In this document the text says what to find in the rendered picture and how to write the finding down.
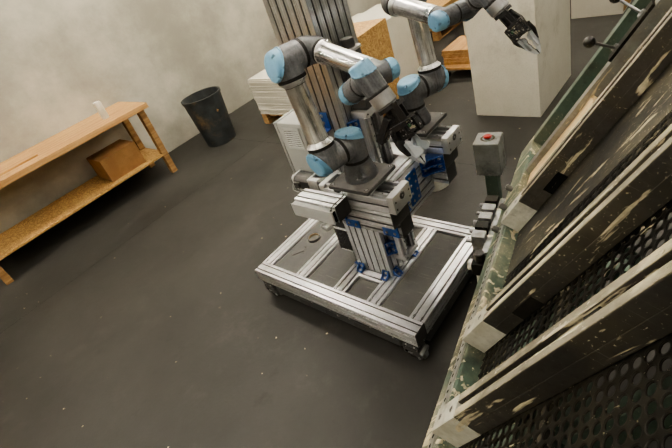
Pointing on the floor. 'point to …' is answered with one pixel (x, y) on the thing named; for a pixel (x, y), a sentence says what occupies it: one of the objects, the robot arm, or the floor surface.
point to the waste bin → (210, 115)
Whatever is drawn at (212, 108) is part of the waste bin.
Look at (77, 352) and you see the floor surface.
